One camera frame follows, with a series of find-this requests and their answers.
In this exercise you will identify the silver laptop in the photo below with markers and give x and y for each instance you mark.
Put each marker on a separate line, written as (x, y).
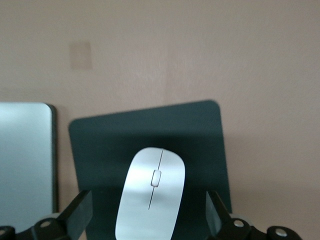
(25, 155)

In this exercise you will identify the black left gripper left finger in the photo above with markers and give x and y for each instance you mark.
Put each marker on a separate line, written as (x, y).
(80, 212)

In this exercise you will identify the black mouse pad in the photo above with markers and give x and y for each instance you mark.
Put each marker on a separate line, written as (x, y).
(150, 125)

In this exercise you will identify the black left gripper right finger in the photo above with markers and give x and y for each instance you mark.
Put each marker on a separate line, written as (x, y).
(217, 217)

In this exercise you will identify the white computer mouse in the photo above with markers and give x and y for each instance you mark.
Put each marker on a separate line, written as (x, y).
(150, 195)

